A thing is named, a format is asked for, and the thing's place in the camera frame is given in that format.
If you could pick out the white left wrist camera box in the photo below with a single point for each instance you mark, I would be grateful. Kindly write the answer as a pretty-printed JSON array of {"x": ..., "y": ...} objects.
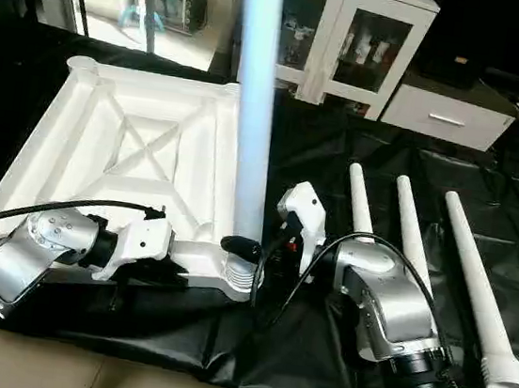
[{"x": 140, "y": 241}]

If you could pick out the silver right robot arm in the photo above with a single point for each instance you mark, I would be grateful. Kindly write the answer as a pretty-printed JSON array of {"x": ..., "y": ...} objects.
[{"x": 388, "y": 304}]

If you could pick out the white glass-door cabinet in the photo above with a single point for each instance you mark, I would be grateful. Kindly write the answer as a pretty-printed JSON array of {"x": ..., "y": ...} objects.
[{"x": 331, "y": 70}]

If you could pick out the black work mat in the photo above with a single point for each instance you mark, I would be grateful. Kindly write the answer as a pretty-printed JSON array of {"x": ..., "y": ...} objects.
[{"x": 339, "y": 166}]

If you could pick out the white drawer unit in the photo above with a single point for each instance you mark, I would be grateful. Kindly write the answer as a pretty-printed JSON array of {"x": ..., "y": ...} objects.
[{"x": 449, "y": 118}]

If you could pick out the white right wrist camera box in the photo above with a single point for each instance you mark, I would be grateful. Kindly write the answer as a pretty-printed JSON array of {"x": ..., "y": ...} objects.
[{"x": 304, "y": 214}]

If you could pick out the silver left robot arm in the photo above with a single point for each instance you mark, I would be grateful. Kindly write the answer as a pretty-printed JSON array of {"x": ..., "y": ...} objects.
[{"x": 15, "y": 259}]

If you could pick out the white plastic table leg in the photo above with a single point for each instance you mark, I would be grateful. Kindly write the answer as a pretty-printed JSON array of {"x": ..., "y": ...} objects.
[
  {"x": 480, "y": 287},
  {"x": 361, "y": 202},
  {"x": 256, "y": 108},
  {"x": 412, "y": 227}
]

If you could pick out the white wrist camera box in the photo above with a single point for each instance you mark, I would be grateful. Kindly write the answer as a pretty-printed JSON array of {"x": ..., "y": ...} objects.
[
  {"x": 140, "y": 241},
  {"x": 304, "y": 214}
]

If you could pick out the white plastic table top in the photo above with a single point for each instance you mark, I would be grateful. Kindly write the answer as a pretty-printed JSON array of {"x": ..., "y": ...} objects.
[{"x": 93, "y": 164}]

